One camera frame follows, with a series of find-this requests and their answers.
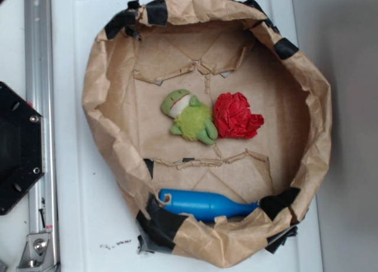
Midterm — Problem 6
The blue plastic bottle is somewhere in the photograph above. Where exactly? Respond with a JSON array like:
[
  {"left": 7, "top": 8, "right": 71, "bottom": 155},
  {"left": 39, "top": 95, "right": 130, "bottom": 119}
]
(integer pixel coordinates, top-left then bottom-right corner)
[{"left": 159, "top": 189, "right": 259, "bottom": 222}]

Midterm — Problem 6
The crumpled red paper ball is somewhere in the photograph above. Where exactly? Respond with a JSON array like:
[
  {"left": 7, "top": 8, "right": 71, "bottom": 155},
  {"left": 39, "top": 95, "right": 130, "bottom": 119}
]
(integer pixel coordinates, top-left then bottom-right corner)
[{"left": 213, "top": 93, "right": 265, "bottom": 139}]

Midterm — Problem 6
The metal corner bracket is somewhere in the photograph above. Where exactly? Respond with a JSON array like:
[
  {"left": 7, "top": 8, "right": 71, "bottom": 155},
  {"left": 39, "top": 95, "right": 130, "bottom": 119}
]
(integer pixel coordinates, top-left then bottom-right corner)
[{"left": 17, "top": 232, "right": 56, "bottom": 271}]

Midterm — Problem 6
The aluminium extrusion rail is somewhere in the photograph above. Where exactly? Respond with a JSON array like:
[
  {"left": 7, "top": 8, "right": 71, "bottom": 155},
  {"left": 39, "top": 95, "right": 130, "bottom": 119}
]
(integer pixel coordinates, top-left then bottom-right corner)
[{"left": 24, "top": 0, "right": 61, "bottom": 271}]

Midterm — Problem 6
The brown paper bin with tape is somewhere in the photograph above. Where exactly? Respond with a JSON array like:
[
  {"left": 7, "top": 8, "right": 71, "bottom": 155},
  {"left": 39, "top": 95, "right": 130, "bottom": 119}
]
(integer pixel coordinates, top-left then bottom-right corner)
[{"left": 82, "top": 0, "right": 332, "bottom": 268}]

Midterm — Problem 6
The green plush frog toy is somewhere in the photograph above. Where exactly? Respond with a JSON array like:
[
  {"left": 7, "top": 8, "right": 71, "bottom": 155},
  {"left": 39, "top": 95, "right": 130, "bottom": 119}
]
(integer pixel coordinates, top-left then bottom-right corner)
[{"left": 161, "top": 89, "right": 219, "bottom": 145}]

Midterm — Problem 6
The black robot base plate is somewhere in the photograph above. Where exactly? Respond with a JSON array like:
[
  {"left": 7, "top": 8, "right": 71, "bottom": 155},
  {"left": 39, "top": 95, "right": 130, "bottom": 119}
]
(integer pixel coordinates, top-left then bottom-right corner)
[{"left": 1, "top": 82, "right": 44, "bottom": 215}]

